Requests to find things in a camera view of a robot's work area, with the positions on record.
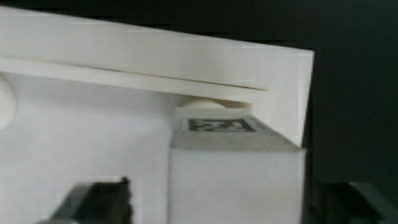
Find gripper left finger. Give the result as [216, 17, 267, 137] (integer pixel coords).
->
[38, 177, 134, 224]

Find white table leg with tag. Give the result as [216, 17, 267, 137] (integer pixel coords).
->
[169, 99, 306, 224]

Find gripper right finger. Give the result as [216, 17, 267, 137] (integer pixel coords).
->
[308, 182, 398, 224]

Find white square tabletop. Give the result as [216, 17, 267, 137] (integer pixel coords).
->
[0, 6, 315, 224]

